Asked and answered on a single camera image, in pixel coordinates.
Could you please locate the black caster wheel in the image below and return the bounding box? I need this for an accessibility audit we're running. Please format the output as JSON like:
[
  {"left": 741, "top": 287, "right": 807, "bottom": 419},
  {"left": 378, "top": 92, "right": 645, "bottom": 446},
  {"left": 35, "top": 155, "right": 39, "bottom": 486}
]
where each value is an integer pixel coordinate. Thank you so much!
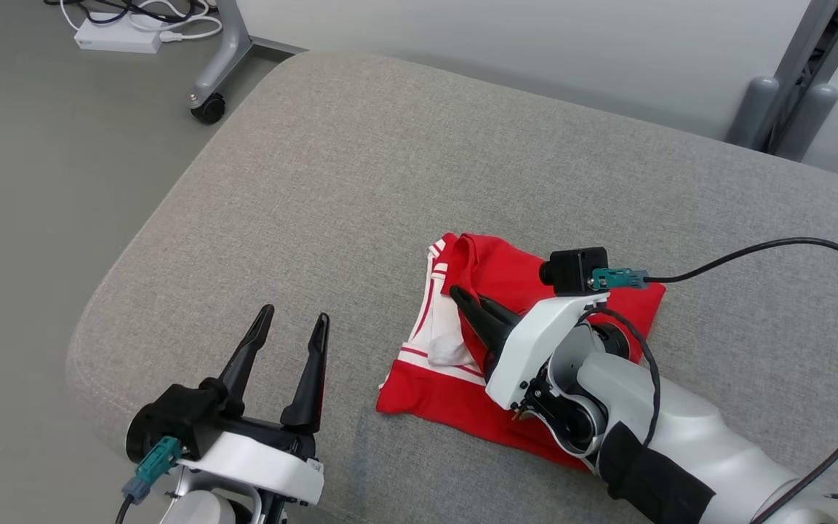
[{"left": 191, "top": 92, "right": 227, "bottom": 125}]

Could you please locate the thin black right gripper cable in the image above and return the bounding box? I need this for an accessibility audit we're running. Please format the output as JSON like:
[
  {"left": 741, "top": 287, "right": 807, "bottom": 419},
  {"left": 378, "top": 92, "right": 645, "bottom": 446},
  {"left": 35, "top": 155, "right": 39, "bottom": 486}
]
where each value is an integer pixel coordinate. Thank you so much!
[{"left": 585, "top": 306, "right": 662, "bottom": 449}]

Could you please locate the teal right camera connector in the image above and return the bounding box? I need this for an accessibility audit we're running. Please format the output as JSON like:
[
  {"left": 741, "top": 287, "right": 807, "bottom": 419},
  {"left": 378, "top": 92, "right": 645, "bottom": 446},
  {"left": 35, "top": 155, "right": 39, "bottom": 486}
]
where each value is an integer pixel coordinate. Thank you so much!
[{"left": 591, "top": 267, "right": 650, "bottom": 291}]

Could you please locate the teal left camera connector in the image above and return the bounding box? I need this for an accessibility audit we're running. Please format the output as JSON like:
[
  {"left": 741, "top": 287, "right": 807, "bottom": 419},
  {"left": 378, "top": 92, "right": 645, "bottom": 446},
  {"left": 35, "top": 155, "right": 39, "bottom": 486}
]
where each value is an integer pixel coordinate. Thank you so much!
[{"left": 122, "top": 436, "right": 184, "bottom": 505}]

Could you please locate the dark power cable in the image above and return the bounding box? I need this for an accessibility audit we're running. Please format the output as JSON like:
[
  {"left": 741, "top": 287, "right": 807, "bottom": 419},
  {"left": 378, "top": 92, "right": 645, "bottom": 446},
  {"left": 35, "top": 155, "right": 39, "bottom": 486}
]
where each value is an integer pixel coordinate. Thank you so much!
[{"left": 43, "top": 0, "right": 210, "bottom": 24}]

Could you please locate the white power strip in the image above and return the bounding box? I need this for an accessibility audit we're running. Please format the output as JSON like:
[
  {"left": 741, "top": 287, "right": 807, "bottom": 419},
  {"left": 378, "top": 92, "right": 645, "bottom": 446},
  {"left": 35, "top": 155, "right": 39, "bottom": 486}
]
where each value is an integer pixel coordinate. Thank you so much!
[{"left": 73, "top": 15, "right": 166, "bottom": 55}]

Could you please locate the teal camera connector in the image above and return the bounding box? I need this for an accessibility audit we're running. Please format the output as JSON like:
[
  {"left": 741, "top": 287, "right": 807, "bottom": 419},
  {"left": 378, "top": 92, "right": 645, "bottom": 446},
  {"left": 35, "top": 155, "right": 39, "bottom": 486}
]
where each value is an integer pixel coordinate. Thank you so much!
[
  {"left": 122, "top": 436, "right": 184, "bottom": 505},
  {"left": 591, "top": 267, "right": 650, "bottom": 291}
]

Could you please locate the grey rounded post foot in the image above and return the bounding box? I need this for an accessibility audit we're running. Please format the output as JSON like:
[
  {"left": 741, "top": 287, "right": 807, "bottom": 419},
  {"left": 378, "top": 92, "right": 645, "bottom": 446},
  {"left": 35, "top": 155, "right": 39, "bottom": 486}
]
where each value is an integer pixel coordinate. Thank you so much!
[
  {"left": 775, "top": 83, "right": 838, "bottom": 163},
  {"left": 725, "top": 76, "right": 782, "bottom": 151}
]

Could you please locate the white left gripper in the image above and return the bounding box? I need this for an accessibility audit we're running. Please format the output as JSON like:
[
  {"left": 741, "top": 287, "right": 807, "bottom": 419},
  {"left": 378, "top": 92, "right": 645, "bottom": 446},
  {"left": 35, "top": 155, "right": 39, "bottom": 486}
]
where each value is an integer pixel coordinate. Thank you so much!
[{"left": 175, "top": 304, "right": 330, "bottom": 524}]

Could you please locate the white power cable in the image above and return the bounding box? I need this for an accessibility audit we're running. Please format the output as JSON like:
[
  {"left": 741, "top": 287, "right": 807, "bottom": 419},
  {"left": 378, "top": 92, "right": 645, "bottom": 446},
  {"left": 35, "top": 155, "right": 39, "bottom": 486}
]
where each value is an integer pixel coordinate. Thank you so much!
[{"left": 59, "top": 0, "right": 225, "bottom": 42}]

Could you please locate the black right camera cable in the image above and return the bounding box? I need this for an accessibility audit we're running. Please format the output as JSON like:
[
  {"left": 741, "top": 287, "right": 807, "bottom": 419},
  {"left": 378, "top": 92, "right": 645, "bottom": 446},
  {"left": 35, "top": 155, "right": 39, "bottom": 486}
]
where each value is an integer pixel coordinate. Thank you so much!
[{"left": 643, "top": 237, "right": 838, "bottom": 524}]

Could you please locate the red and white numbered jersey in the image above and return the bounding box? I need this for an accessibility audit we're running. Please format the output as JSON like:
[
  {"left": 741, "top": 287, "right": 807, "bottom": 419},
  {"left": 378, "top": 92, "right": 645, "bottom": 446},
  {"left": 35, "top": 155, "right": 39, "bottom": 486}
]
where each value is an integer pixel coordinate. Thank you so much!
[{"left": 377, "top": 232, "right": 667, "bottom": 472}]

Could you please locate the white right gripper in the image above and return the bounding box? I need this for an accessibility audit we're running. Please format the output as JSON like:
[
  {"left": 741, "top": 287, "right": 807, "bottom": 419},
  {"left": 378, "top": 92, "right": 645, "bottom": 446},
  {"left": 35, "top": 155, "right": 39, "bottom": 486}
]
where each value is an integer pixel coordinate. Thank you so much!
[{"left": 450, "top": 287, "right": 631, "bottom": 456}]

